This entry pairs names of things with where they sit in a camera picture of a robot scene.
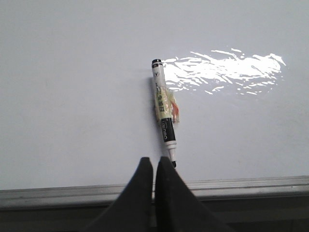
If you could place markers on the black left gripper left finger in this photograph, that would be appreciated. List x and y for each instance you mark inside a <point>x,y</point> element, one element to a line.
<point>131,210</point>

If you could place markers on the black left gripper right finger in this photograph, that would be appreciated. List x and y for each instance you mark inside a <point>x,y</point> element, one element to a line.
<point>177,209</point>

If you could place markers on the black white whiteboard marker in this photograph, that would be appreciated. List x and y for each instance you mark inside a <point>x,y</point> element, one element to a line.
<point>166,109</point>

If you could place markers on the white whiteboard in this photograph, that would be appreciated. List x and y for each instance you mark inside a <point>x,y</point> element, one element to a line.
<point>77,99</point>

